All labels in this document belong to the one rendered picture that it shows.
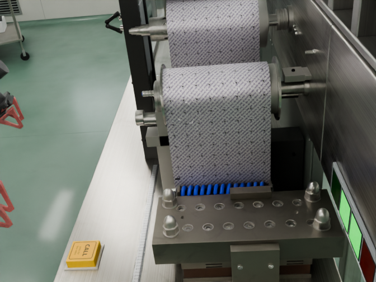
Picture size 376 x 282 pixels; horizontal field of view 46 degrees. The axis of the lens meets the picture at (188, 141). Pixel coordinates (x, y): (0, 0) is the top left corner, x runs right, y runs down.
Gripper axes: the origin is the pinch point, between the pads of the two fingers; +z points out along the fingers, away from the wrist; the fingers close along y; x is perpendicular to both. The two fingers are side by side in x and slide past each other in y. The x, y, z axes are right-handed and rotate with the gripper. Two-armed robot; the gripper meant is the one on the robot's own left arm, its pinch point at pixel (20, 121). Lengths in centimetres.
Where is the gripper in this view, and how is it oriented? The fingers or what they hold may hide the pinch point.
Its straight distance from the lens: 155.2
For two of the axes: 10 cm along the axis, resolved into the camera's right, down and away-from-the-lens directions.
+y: -2.6, -4.8, 8.4
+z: 5.5, 6.4, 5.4
